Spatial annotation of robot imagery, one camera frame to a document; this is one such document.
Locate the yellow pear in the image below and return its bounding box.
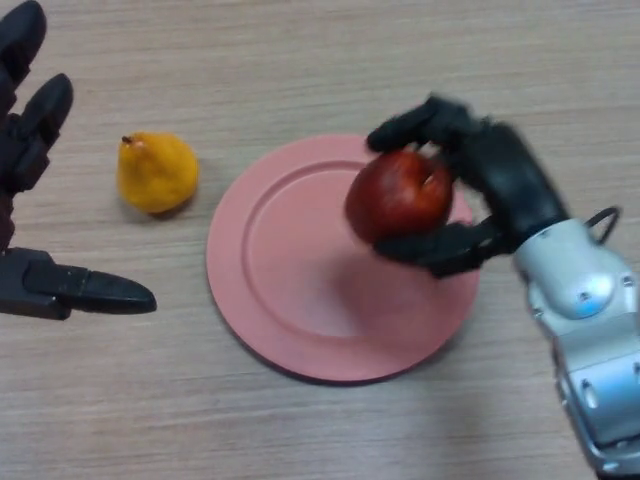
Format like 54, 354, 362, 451
116, 131, 200, 215

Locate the pink round plate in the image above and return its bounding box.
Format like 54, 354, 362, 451
205, 133, 482, 385

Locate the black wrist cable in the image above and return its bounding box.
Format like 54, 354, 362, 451
583, 206, 623, 245

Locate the red apple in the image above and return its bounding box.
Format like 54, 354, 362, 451
344, 149, 455, 245

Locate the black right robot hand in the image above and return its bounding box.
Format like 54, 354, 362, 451
366, 94, 574, 280

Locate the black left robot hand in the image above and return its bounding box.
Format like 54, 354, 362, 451
0, 0, 158, 321

